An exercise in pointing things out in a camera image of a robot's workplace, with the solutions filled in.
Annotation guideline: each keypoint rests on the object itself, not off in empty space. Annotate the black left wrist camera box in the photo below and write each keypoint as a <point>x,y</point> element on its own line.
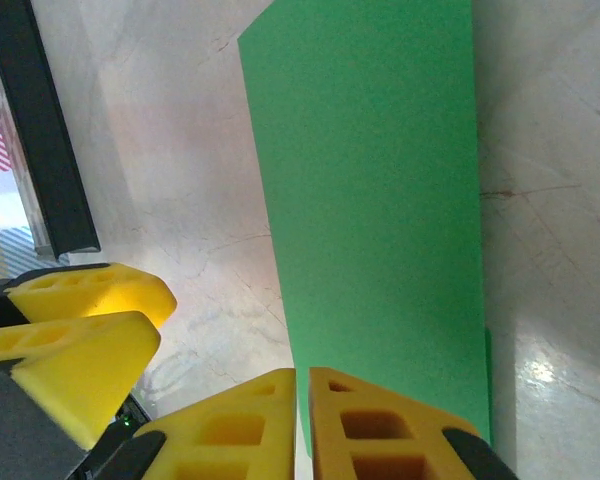
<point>115,445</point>

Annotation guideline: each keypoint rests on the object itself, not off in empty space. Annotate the black grey chessboard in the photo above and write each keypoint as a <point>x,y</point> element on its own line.
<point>35,125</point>

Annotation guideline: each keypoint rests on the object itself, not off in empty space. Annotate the green paper sheet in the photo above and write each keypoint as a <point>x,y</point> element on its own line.
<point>370,200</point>

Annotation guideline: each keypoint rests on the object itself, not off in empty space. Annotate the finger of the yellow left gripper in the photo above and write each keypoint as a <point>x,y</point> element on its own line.
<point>105,295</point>
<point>80,380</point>

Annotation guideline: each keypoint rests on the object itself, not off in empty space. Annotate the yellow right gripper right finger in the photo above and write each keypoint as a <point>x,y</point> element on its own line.
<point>325,450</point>

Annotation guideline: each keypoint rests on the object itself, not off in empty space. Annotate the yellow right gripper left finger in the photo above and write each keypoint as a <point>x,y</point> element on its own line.
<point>275,450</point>

